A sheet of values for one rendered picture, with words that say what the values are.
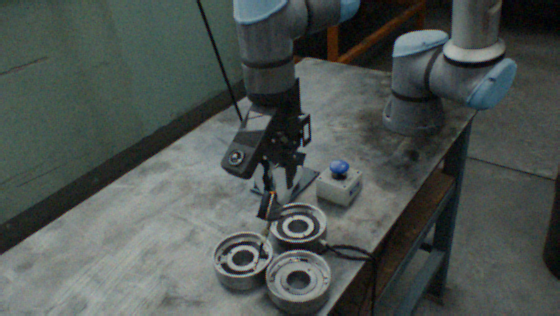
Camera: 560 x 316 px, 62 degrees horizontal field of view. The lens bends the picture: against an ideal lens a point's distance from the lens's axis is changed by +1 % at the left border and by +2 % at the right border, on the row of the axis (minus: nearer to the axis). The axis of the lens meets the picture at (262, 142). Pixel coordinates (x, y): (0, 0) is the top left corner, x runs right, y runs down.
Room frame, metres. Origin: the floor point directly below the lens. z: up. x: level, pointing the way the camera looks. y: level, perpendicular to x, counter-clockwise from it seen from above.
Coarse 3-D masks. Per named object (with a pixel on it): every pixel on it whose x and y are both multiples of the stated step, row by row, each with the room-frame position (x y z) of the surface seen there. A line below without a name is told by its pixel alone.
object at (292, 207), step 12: (288, 204) 0.69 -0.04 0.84; (300, 204) 0.69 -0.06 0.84; (300, 216) 0.67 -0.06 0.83; (324, 216) 0.65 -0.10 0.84; (276, 228) 0.64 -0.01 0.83; (288, 228) 0.65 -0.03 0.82; (300, 228) 0.66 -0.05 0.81; (312, 228) 0.63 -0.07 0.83; (324, 228) 0.62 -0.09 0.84; (276, 240) 0.61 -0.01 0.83; (288, 240) 0.60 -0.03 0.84; (300, 240) 0.59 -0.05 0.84; (312, 240) 0.59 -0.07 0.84
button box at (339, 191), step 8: (328, 168) 0.79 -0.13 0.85; (320, 176) 0.77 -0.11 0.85; (328, 176) 0.76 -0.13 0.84; (336, 176) 0.75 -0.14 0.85; (344, 176) 0.75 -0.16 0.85; (352, 176) 0.75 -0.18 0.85; (360, 176) 0.76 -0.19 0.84; (320, 184) 0.75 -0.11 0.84; (328, 184) 0.74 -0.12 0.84; (336, 184) 0.73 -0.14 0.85; (344, 184) 0.73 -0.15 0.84; (352, 184) 0.73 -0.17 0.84; (360, 184) 0.76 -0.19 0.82; (320, 192) 0.75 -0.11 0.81; (328, 192) 0.74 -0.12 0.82; (336, 192) 0.73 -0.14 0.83; (344, 192) 0.71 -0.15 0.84; (352, 192) 0.73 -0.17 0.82; (328, 200) 0.74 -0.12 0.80; (336, 200) 0.73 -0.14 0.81; (344, 200) 0.71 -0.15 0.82
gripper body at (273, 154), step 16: (256, 96) 0.59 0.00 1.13; (272, 96) 0.58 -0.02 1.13; (288, 96) 0.59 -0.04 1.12; (288, 112) 0.62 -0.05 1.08; (304, 112) 0.64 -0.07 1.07; (288, 128) 0.60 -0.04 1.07; (304, 128) 0.62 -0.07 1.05; (272, 144) 0.58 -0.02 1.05; (288, 144) 0.59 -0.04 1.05; (304, 144) 0.62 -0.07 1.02; (272, 160) 0.59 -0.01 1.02
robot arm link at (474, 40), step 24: (456, 0) 0.88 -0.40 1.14; (480, 0) 0.84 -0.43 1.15; (456, 24) 0.88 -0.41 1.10; (480, 24) 0.84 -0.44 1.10; (456, 48) 0.88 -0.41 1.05; (480, 48) 0.85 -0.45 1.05; (504, 48) 0.86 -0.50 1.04; (432, 72) 0.92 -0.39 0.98; (456, 72) 0.86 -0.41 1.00; (480, 72) 0.84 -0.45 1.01; (504, 72) 0.83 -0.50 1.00; (456, 96) 0.87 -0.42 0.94; (480, 96) 0.82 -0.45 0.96
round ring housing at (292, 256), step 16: (288, 256) 0.57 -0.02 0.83; (304, 256) 0.56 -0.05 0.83; (272, 272) 0.54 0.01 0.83; (288, 272) 0.53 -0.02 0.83; (304, 272) 0.53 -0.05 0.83; (320, 272) 0.53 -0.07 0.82; (272, 288) 0.50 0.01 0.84; (288, 288) 0.50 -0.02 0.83; (304, 288) 0.50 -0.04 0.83; (288, 304) 0.47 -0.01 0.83; (304, 304) 0.47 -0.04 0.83; (320, 304) 0.47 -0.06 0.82
